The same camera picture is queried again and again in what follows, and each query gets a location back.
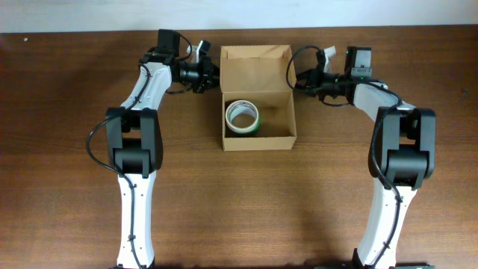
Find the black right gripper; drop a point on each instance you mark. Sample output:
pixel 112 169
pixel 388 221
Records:
pixel 313 75

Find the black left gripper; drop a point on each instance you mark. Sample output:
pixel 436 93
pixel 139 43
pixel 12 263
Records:
pixel 208 77

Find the cream masking tape roll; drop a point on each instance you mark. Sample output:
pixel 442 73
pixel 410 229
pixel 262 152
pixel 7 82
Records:
pixel 241 107

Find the brown cardboard box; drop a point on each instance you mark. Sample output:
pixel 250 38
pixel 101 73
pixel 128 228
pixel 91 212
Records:
pixel 258 74

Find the green tape roll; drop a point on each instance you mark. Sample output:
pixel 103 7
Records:
pixel 244 124

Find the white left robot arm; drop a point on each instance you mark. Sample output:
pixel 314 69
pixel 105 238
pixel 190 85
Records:
pixel 135 148

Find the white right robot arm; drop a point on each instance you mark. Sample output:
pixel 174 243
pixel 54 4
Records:
pixel 401 153

